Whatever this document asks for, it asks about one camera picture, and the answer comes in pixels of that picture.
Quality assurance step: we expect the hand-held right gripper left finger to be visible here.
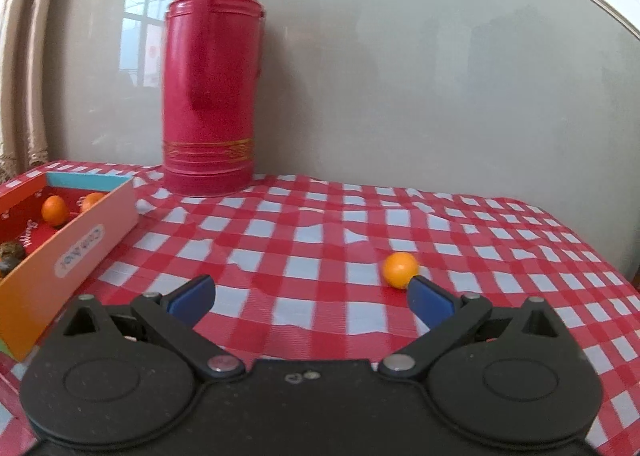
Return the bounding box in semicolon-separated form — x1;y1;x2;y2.
62;274;246;380

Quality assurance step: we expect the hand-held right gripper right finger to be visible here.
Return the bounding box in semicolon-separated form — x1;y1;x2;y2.
379;276;563;380

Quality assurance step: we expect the colourful cardboard box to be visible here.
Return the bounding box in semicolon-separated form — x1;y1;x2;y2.
0;171;139;363

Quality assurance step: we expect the dark peeling avocado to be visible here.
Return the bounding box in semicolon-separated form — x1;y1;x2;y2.
0;242;27;277

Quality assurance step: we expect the red white checked tablecloth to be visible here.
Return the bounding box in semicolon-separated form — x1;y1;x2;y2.
0;160;640;456

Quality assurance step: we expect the red thermos flask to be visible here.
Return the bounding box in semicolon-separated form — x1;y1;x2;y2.
161;0;266;198

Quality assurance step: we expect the beige curtain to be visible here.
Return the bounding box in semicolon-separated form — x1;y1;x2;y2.
0;0;66;181

